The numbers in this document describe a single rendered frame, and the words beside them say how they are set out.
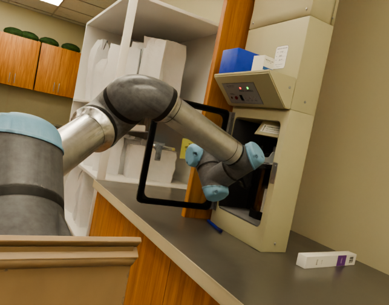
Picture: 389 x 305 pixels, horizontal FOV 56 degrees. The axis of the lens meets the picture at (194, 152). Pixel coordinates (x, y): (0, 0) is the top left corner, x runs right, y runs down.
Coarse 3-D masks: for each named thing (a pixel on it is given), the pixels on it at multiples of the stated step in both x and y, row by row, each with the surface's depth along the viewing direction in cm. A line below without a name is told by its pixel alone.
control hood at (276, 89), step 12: (240, 72) 125; (252, 72) 118; (264, 72) 113; (276, 72) 113; (264, 84) 117; (276, 84) 113; (288, 84) 116; (264, 96) 121; (276, 96) 116; (288, 96) 116; (288, 108) 117
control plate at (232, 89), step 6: (222, 84) 137; (228, 84) 134; (234, 84) 131; (240, 84) 128; (246, 84) 125; (252, 84) 122; (228, 90) 137; (234, 90) 133; (240, 90) 130; (246, 90) 127; (252, 90) 124; (228, 96) 139; (234, 96) 136; (246, 96) 129; (252, 96) 126; (258, 96) 124; (234, 102) 139; (240, 102) 135; (246, 102) 132; (252, 102) 129; (258, 102) 126
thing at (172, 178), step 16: (208, 112) 140; (160, 128) 133; (160, 144) 134; (176, 144) 136; (160, 160) 135; (176, 160) 137; (160, 176) 136; (176, 176) 138; (192, 176) 141; (160, 192) 136; (176, 192) 139; (192, 192) 142
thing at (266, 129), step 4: (264, 120) 133; (264, 124) 132; (268, 124) 130; (272, 124) 129; (276, 124) 129; (280, 124) 128; (260, 128) 132; (264, 128) 130; (268, 128) 129; (272, 128) 128; (276, 128) 128; (256, 132) 134; (260, 132) 131; (264, 132) 129; (268, 132) 128; (272, 132) 128; (276, 132) 127; (264, 136) 142; (268, 136) 143; (272, 136) 127; (276, 136) 127
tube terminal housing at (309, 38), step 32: (256, 32) 139; (288, 32) 124; (320, 32) 119; (288, 64) 121; (320, 64) 121; (288, 128) 118; (288, 160) 120; (288, 192) 122; (224, 224) 139; (288, 224) 124
